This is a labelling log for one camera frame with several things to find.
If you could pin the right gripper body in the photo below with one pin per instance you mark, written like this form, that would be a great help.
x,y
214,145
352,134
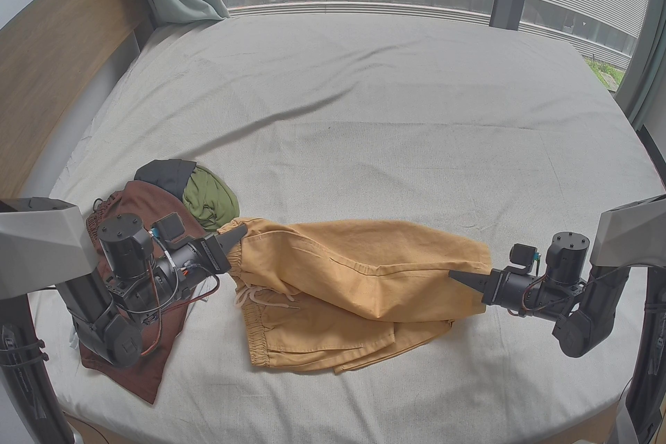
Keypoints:
x,y
507,291

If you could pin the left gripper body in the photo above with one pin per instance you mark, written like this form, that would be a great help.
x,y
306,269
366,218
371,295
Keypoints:
x,y
200,260

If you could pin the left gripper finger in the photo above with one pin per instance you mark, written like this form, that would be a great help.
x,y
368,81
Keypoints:
x,y
231,239

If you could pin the mustard yellow shorts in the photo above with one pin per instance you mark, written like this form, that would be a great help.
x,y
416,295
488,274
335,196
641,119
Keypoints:
x,y
338,275

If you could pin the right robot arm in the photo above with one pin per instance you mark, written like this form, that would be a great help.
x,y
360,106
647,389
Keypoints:
x,y
629,234

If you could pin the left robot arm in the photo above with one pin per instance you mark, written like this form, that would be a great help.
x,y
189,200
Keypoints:
x,y
36,244

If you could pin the bed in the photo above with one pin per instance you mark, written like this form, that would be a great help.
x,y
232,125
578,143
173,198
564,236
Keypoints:
x,y
338,93

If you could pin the green garment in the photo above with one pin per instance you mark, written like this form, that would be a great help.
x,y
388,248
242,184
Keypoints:
x,y
211,197

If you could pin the brown shorts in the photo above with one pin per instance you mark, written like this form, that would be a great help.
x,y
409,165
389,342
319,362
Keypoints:
x,y
151,202

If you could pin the black garment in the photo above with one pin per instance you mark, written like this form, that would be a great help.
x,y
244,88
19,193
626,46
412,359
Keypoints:
x,y
164,179

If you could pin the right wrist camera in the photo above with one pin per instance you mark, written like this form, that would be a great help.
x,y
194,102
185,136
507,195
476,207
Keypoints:
x,y
523,255

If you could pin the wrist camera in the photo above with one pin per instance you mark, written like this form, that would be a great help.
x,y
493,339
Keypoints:
x,y
523,255
169,227

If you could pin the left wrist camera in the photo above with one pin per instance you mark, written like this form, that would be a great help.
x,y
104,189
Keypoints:
x,y
169,227

